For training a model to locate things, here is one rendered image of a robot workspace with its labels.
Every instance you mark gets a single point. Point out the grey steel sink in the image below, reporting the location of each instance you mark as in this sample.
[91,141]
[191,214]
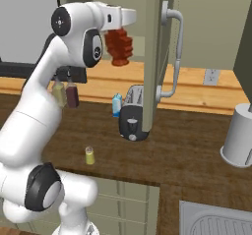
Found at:
[216,219]

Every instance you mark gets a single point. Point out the blue and white condiment bottle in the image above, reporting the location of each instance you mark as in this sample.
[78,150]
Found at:
[116,106]

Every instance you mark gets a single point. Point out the dark red bottle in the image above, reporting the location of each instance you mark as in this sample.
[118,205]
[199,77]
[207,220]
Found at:
[72,96]

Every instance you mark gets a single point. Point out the yellow-green bottle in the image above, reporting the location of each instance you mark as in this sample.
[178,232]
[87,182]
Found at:
[59,93]

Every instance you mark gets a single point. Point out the olive wall cabinet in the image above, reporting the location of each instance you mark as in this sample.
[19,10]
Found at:
[210,26]

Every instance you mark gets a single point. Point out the white cylindrical appliance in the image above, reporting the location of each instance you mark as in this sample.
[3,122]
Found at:
[239,137]

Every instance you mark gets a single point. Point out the yellow shaker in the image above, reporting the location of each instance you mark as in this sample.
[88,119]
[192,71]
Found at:
[90,156]

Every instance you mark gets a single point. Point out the grey wall socket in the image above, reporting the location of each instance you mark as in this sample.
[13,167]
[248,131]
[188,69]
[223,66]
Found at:
[211,77]

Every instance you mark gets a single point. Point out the black and silver toaster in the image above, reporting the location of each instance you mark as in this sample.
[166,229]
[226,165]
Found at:
[131,124]

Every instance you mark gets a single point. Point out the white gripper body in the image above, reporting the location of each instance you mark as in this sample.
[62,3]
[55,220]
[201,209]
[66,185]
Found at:
[128,16]

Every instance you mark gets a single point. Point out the olive base cabinet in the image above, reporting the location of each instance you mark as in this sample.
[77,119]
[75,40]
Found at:
[128,206]

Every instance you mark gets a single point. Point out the olive cabinet door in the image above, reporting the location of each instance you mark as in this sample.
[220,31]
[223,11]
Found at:
[151,55]
[244,48]

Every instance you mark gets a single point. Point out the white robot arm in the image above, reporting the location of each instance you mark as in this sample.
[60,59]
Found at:
[39,91]

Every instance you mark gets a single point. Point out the black wall rack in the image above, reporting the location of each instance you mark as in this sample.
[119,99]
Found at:
[77,74]

